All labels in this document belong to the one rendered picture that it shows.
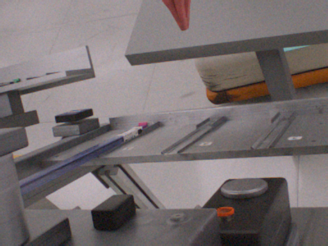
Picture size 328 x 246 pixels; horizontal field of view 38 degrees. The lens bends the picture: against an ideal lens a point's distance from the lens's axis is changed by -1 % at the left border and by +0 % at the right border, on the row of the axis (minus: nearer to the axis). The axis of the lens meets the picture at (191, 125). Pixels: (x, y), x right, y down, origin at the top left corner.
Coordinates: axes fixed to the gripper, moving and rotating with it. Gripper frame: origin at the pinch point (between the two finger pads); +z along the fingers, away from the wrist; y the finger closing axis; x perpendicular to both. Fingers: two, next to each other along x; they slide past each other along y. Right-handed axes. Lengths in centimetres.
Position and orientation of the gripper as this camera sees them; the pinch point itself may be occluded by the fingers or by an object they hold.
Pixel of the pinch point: (183, 23)
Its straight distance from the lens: 63.7
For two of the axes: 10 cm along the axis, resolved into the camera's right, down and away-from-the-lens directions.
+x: 2.9, -3.8, 8.8
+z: 2.1, 9.2, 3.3
